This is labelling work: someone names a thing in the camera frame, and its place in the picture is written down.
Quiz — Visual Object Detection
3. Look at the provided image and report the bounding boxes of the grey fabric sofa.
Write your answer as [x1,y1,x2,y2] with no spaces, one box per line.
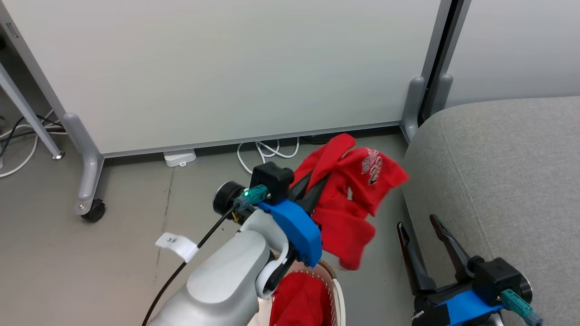
[401,96,580,326]

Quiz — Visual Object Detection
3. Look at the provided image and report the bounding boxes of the white partition panel grey frame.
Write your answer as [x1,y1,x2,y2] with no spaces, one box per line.
[0,0,454,216]
[430,0,580,119]

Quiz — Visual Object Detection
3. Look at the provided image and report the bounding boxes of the grey metal table leg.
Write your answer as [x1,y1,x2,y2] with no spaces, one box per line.
[0,63,65,160]

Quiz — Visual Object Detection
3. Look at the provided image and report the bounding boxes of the red t-shirt with print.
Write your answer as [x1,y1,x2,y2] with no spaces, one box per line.
[290,133,410,271]

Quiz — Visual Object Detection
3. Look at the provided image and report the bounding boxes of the green cable connector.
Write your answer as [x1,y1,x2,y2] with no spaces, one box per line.
[500,290,543,326]
[233,184,269,210]

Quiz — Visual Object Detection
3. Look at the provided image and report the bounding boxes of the red jersey with white stripes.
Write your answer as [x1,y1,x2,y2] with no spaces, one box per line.
[270,272,334,326]

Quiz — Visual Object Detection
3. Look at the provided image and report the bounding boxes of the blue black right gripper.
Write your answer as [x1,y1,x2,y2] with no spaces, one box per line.
[397,215,505,326]

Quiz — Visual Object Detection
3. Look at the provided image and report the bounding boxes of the white power adapter box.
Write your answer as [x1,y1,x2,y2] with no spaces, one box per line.
[163,149,197,168]

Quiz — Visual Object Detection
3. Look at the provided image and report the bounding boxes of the green right cable connector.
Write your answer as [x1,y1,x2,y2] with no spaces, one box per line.
[500,290,543,326]

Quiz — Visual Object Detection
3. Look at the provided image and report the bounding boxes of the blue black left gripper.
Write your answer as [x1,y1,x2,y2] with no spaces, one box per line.
[258,173,330,268]

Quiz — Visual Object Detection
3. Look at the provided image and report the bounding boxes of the green left cable connector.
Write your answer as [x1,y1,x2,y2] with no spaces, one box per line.
[233,184,269,210]

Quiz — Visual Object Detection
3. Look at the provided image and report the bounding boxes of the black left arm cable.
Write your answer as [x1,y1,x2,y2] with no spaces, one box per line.
[143,204,242,326]

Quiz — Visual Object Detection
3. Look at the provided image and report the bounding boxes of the coiled white cable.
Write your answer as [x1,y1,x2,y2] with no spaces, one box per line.
[237,137,300,175]

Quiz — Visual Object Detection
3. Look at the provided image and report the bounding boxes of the thin black cable under panel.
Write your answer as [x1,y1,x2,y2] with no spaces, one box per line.
[300,133,338,145]

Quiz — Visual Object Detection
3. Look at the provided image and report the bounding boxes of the white left cable label tag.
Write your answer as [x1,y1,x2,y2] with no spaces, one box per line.
[155,232,199,264]

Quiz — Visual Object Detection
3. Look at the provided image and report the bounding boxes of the black floor cables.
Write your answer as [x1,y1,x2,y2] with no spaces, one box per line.
[0,115,67,158]

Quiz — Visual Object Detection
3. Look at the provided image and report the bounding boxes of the woven laundry basket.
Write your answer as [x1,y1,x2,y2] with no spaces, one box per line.
[290,260,346,326]

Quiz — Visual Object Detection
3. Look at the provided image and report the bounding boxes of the black caster wheel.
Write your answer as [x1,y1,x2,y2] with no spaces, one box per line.
[81,199,106,223]

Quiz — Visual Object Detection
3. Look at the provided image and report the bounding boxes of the long white floor cable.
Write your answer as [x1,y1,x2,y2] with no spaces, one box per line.
[0,110,56,178]

